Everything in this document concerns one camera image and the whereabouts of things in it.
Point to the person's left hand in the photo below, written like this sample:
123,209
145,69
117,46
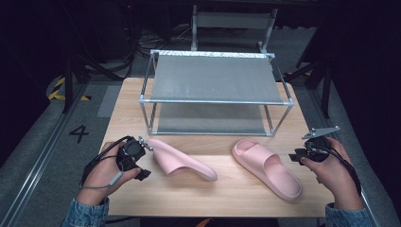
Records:
102,176

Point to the person's right hand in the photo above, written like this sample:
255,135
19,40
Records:
337,179

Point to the black tripod stand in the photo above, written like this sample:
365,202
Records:
67,85
326,88

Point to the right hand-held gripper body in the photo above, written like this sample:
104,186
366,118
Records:
317,151

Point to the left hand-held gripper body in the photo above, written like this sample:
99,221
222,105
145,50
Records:
130,154

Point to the grey metal folding chair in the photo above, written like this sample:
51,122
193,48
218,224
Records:
233,20

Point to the metal shoe rack grey shelves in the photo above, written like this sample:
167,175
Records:
214,78

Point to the pink foam slipper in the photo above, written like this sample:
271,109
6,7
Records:
277,176
176,157

